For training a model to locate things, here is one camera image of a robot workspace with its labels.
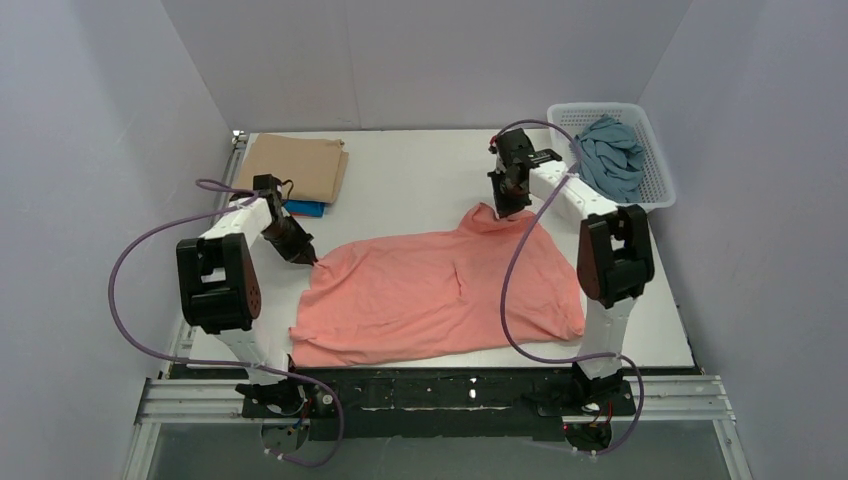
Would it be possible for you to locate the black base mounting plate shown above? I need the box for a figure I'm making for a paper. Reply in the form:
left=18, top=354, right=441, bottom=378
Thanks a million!
left=235, top=367, right=636, bottom=441

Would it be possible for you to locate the teal crumpled t-shirt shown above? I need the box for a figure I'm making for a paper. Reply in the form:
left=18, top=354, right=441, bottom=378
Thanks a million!
left=575, top=115, right=646, bottom=204

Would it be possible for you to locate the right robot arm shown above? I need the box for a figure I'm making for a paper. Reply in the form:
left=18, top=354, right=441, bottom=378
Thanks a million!
left=524, top=174, right=655, bottom=417

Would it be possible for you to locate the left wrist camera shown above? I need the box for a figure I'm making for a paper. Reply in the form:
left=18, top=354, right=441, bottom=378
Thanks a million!
left=252, top=174, right=294, bottom=211

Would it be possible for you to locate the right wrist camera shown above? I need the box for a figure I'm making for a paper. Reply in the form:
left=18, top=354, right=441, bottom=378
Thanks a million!
left=489, top=128, right=562, bottom=172

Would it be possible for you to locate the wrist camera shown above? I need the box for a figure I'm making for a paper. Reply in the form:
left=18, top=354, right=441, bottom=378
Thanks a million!
left=489, top=128, right=562, bottom=172
left=252, top=174, right=294, bottom=211

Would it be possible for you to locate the blue folded t-shirt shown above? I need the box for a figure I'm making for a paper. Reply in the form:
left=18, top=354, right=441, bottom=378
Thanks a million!
left=284, top=200, right=326, bottom=218

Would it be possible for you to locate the white plastic basket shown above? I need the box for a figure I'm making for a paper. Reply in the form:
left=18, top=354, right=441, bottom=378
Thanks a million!
left=547, top=102, right=676, bottom=211

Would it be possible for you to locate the pink t-shirt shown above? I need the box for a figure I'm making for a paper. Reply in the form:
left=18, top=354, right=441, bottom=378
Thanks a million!
left=289, top=204, right=585, bottom=367

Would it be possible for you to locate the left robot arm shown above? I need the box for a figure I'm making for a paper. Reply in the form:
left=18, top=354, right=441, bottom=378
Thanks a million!
left=176, top=197, right=317, bottom=387

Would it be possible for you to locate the aluminium frame rail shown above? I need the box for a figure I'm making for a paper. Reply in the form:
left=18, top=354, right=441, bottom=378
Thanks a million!
left=125, top=375, right=752, bottom=479

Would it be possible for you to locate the tan folded t-shirt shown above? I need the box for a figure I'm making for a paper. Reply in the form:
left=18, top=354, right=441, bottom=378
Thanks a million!
left=233, top=133, right=349, bottom=204

